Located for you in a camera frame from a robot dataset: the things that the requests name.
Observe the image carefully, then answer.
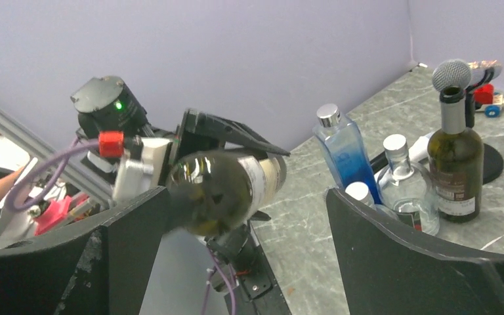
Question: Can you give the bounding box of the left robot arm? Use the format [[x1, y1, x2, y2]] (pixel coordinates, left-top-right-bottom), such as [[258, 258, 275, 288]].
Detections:
[[71, 76, 288, 236]]

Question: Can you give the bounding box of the red toy block car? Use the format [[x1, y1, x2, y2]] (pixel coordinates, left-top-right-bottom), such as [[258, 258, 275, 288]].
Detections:
[[474, 83, 504, 118]]

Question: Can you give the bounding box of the clear round bottle front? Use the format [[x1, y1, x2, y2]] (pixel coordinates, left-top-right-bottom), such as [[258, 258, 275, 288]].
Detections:
[[345, 182, 398, 221]]

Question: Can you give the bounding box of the glitter microphone on stand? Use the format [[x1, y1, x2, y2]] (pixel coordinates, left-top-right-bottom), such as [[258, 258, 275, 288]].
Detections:
[[432, 59, 503, 92]]

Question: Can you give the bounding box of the dark wine bottle silver neck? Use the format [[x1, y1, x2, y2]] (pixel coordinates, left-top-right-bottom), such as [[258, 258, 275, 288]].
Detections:
[[427, 86, 484, 223]]

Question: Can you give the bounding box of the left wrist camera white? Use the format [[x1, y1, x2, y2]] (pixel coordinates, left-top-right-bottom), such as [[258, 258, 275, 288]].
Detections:
[[112, 137, 172, 203]]

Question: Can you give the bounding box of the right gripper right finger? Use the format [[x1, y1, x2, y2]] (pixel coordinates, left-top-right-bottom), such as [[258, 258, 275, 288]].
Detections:
[[325, 188, 504, 314]]

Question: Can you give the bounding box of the dark wine bottle black neck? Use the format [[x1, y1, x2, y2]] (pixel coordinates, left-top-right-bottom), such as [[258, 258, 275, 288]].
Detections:
[[166, 148, 287, 237]]

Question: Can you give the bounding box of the clear round bottle rear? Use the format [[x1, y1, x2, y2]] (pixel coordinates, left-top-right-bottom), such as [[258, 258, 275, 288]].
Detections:
[[377, 151, 440, 236]]

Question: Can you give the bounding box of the clear round bottle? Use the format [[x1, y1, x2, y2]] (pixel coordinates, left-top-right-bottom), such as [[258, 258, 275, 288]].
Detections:
[[345, 182, 398, 221], [377, 151, 440, 236]]

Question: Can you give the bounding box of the blue square glass bottle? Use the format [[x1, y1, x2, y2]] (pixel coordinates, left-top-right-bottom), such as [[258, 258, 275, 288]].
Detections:
[[312, 104, 381, 204]]

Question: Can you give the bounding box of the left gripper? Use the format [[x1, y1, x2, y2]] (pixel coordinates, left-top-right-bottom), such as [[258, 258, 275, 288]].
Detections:
[[160, 109, 290, 222]]

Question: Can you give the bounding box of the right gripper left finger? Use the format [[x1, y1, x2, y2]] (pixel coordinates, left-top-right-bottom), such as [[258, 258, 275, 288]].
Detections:
[[0, 188, 169, 314]]

